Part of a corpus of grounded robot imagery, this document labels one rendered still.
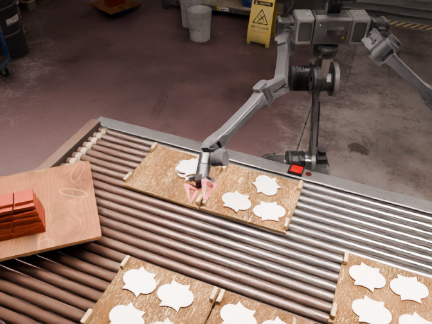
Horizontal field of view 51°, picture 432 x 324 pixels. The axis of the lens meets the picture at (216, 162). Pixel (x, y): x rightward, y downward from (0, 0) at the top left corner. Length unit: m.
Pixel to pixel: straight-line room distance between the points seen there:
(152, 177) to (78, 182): 0.36
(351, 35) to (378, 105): 2.32
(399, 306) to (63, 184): 1.50
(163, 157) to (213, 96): 2.35
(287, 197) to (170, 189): 0.56
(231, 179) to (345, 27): 1.01
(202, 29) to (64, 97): 1.90
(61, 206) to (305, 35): 1.51
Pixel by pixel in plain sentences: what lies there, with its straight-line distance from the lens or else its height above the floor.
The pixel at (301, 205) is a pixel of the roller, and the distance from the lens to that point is 2.20.
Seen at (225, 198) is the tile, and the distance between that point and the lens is 2.15.
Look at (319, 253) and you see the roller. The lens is 2.02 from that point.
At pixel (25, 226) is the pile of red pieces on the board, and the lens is 1.96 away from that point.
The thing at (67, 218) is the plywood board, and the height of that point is 1.04.
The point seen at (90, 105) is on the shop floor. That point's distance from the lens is 4.68.
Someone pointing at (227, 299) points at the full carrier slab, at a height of 0.94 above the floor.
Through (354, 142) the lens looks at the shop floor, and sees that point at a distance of 4.26.
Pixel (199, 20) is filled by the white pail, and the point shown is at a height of 0.29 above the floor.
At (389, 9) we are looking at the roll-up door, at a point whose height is 0.21.
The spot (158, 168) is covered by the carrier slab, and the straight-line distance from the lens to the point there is 2.33.
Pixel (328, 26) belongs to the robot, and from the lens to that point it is 2.54.
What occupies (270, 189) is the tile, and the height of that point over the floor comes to 0.94.
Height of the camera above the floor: 2.45
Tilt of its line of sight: 40 degrees down
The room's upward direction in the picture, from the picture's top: 1 degrees clockwise
